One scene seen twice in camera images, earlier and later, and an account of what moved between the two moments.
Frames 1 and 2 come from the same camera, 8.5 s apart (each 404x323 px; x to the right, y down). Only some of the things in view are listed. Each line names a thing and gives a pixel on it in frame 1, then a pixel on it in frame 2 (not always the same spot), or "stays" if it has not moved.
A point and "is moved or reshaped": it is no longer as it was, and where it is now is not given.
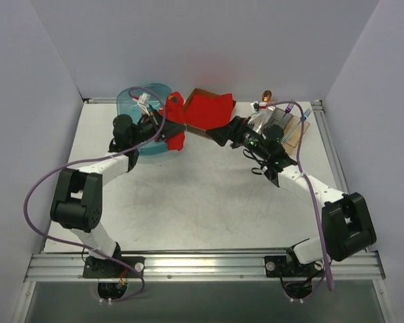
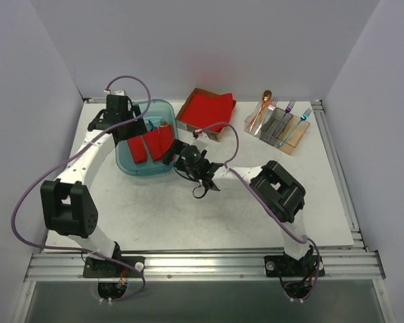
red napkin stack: (207, 112) stays
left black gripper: (165, 130) to (135, 126)
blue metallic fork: (305, 116) stays
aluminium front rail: (69, 267) stays
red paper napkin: (174, 112) is moved or reshaped
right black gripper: (231, 131) to (178, 150)
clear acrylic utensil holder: (293, 125) stays
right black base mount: (289, 266) stays
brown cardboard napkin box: (195, 130) stays
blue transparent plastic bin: (127, 104) to (161, 111)
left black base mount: (97, 268) stays
